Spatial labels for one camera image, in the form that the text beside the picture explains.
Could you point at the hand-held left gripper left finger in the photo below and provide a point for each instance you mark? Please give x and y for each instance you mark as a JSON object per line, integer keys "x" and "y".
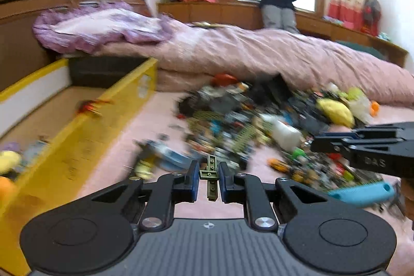
{"x": 194, "y": 180}

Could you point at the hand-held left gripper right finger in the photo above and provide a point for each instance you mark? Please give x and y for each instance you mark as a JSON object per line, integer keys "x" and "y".
{"x": 223, "y": 180}

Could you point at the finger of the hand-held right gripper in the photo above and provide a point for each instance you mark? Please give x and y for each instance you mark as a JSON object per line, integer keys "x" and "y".
{"x": 339, "y": 135}
{"x": 326, "y": 145}

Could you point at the short olive green brick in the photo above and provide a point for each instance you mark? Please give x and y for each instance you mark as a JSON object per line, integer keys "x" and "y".
{"x": 210, "y": 174}

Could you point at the pile of toy building bricks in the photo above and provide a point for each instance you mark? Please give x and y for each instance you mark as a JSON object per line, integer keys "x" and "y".
{"x": 226, "y": 124}

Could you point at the yellow cardboard box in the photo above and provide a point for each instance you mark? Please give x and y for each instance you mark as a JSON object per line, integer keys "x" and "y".
{"x": 64, "y": 150}

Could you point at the person's right forearm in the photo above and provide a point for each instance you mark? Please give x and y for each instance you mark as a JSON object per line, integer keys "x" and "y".
{"x": 408, "y": 198}

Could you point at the yellow plush toy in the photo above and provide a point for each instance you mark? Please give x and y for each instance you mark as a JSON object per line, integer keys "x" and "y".
{"x": 336, "y": 111}
{"x": 8, "y": 161}

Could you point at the blue grey plastic toy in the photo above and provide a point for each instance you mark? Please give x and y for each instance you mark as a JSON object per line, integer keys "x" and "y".
{"x": 171, "y": 156}

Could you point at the white feathered toy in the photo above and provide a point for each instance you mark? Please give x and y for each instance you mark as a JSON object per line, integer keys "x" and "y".
{"x": 359, "y": 104}

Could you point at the cyan foam tube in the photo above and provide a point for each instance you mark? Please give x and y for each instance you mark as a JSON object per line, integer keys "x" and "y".
{"x": 362, "y": 193}

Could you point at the white plastic bottle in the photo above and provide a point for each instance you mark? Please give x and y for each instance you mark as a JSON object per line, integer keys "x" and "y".
{"x": 286, "y": 133}

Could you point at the orange ball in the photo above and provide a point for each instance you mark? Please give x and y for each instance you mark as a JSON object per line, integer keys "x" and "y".
{"x": 375, "y": 108}
{"x": 6, "y": 192}

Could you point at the yellow toy vehicle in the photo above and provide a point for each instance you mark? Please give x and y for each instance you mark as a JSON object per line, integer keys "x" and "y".
{"x": 279, "y": 165}

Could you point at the pink fleece blanket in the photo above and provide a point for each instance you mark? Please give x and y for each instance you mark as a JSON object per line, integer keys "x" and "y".
{"x": 155, "y": 117}

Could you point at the black plastic tray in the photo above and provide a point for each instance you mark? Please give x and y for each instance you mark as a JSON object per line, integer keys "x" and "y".
{"x": 275, "y": 88}

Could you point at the dark green cushion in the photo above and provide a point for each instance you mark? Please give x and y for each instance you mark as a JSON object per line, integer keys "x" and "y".
{"x": 362, "y": 49}

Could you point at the red round lid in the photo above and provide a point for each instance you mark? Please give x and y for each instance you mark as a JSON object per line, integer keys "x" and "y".
{"x": 224, "y": 79}

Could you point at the pink quilt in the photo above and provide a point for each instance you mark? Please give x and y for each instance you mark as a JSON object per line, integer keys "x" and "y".
{"x": 258, "y": 49}

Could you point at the red and dark round object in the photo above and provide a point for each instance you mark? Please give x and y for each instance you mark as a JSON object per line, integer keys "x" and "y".
{"x": 371, "y": 15}

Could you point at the red tassel charm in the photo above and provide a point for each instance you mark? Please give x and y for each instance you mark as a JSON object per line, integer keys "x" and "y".
{"x": 90, "y": 106}

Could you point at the wooden window cabinet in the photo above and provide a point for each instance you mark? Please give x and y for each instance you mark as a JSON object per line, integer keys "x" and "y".
{"x": 210, "y": 12}

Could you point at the purple ruffled pillow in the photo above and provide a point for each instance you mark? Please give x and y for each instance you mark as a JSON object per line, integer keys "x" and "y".
{"x": 106, "y": 23}

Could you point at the dark wooden headboard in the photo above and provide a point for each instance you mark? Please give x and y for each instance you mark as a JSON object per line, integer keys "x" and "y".
{"x": 19, "y": 36}

